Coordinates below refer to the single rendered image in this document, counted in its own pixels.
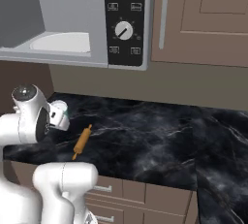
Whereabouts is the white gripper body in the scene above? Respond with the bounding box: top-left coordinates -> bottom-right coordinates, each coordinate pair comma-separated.
50,112 -> 71,132

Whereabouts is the white mug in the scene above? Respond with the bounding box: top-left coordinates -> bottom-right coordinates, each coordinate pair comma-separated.
51,100 -> 70,118

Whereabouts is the white microwave turntable plate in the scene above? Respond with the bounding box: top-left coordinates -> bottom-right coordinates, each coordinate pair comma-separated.
29,32 -> 92,54

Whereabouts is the white microwave dial knob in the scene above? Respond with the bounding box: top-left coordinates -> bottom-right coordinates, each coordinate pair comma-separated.
114,20 -> 135,41

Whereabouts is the grey microwave oven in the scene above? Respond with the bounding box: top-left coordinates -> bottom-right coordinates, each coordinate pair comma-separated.
0,0 -> 156,72

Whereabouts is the wooden rolling pin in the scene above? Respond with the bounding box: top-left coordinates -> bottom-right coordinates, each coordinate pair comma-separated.
71,123 -> 94,162

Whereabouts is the brown drawer front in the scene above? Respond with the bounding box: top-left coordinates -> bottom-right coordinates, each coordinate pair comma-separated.
84,201 -> 126,224
91,175 -> 124,201

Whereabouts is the grey drawer handle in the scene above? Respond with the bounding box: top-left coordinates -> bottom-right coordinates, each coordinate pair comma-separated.
92,184 -> 113,194
94,214 -> 115,223

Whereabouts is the grey cupboard door handle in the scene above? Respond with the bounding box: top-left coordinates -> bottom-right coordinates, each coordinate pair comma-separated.
158,0 -> 170,50

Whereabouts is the brown wall cupboard door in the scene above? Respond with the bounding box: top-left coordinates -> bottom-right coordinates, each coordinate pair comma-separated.
150,0 -> 248,68

